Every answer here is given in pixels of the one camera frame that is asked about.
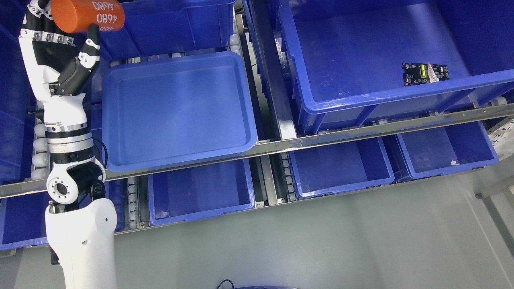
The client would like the white roller conveyor strip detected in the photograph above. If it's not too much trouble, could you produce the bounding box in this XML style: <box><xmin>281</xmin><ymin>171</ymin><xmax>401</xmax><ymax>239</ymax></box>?
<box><xmin>31</xmin><ymin>108</ymin><xmax>50</xmax><ymax>180</ymax></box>

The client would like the blue lower bin left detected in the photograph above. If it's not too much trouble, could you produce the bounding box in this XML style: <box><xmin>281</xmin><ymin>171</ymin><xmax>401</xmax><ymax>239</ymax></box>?
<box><xmin>0</xmin><ymin>179</ymin><xmax>126</xmax><ymax>250</ymax></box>

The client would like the metal shelf front rail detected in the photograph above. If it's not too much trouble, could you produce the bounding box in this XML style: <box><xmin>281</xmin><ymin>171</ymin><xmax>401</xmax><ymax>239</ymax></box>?
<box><xmin>0</xmin><ymin>104</ymin><xmax>514</xmax><ymax>198</ymax></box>

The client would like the blue lower bin centre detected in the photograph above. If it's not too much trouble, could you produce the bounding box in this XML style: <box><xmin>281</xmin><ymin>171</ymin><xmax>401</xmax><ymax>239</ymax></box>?
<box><xmin>148</xmin><ymin>159</ymin><xmax>255</xmax><ymax>226</ymax></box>

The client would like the orange cylindrical capacitor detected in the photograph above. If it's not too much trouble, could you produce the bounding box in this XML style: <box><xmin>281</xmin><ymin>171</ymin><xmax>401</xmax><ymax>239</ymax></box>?
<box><xmin>50</xmin><ymin>0</ymin><xmax>125</xmax><ymax>33</ymax></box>

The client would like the blue lower bin far right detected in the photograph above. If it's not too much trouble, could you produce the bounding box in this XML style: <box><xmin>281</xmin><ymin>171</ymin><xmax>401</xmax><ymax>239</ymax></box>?
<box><xmin>383</xmin><ymin>121</ymin><xmax>499</xmax><ymax>182</ymax></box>

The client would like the blue lower bin right-centre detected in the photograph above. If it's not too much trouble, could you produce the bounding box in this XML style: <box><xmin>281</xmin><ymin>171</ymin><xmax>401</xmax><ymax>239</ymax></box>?
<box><xmin>288</xmin><ymin>137</ymin><xmax>395</xmax><ymax>199</ymax></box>

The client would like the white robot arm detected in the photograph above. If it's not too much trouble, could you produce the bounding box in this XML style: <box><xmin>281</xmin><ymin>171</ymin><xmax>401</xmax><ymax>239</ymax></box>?
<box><xmin>44</xmin><ymin>122</ymin><xmax>118</xmax><ymax>289</ymax></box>

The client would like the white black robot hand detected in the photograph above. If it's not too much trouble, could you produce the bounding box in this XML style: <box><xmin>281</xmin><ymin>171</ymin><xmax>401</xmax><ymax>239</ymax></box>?
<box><xmin>18</xmin><ymin>0</ymin><xmax>100</xmax><ymax>131</ymax></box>

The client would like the shallow blue plastic tray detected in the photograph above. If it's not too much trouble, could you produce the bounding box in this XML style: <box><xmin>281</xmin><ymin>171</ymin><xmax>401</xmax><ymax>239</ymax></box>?
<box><xmin>102</xmin><ymin>51</ymin><xmax>258</xmax><ymax>172</ymax></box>

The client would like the large blue bin right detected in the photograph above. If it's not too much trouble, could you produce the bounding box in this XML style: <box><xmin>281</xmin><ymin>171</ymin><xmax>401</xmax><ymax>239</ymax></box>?
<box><xmin>276</xmin><ymin>0</ymin><xmax>514</xmax><ymax>134</ymax></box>

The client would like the black circuit board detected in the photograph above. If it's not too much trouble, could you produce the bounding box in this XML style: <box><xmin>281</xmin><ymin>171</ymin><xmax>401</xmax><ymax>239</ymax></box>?
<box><xmin>402</xmin><ymin>62</ymin><xmax>450</xmax><ymax>86</ymax></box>

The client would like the blue bin far left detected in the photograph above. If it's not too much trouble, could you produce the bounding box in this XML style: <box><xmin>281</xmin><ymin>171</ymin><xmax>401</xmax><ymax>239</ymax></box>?
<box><xmin>0</xmin><ymin>0</ymin><xmax>35</xmax><ymax>184</ymax></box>

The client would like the blue bin top centre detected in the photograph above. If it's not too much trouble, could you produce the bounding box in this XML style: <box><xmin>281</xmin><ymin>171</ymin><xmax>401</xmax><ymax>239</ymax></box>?
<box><xmin>100</xmin><ymin>0</ymin><xmax>235</xmax><ymax>61</ymax></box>

